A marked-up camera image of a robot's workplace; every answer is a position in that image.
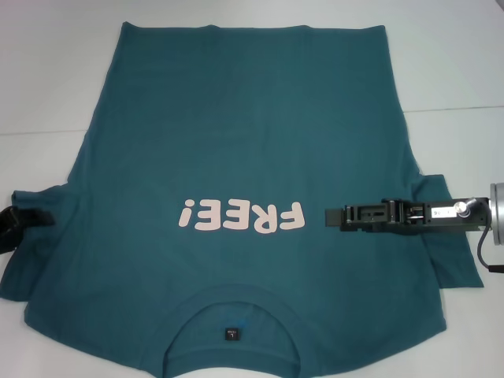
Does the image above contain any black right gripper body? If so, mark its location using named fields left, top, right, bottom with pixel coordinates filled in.
left=387, top=195, right=492, bottom=238

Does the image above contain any teal T-shirt with FREE! print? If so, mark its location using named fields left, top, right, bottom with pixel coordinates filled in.
left=0, top=21, right=486, bottom=378

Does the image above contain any right gripper cable with plug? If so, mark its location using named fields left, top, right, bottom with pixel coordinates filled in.
left=451, top=195, right=504, bottom=276

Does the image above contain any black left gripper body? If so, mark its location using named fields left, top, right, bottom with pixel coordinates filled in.
left=0, top=206, right=25, bottom=258

